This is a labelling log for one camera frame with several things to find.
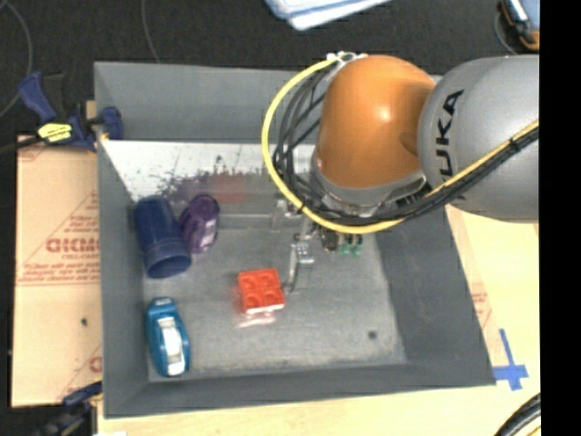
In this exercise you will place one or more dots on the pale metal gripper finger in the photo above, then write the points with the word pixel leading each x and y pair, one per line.
pixel 299 266
pixel 282 214

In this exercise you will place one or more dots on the red toy brick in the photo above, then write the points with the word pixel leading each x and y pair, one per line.
pixel 261 290

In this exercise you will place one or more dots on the grey metal bin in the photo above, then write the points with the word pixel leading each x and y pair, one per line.
pixel 318 334

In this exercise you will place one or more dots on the clear purple cup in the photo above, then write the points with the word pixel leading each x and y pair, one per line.
pixel 200 223

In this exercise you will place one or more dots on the dark blue cup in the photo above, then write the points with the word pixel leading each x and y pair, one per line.
pixel 160 239

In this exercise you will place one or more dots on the blue and white tape dispenser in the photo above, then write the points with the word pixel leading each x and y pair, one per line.
pixel 167 336

